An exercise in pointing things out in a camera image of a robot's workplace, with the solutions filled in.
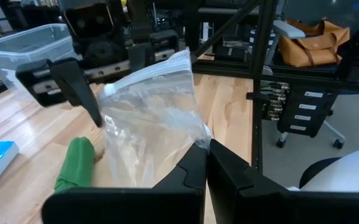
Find clear zip plastic bag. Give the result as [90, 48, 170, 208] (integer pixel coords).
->
[98, 48, 213, 189]

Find black boxes with white labels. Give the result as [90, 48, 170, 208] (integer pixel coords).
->
[275, 83, 340, 138]

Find black aluminium table frame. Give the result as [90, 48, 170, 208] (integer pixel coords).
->
[191, 0, 359, 174]

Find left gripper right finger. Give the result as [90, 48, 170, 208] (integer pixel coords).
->
[207, 139, 359, 224]

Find white rounded object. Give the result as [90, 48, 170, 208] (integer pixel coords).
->
[286, 145, 359, 192]

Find office chair with grey armrest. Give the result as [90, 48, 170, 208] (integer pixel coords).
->
[264, 18, 359, 150]

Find clear plastic bin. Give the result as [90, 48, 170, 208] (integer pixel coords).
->
[0, 23, 83, 94]

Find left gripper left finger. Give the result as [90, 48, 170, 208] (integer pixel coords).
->
[41, 143, 208, 224]

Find green elastic bandage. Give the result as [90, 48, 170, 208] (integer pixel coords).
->
[54, 136, 96, 192]

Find tan leather handbag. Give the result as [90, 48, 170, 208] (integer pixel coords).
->
[277, 18, 351, 68]

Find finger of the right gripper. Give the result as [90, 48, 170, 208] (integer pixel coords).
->
[128, 43, 156, 73]
[50, 59, 104, 128]

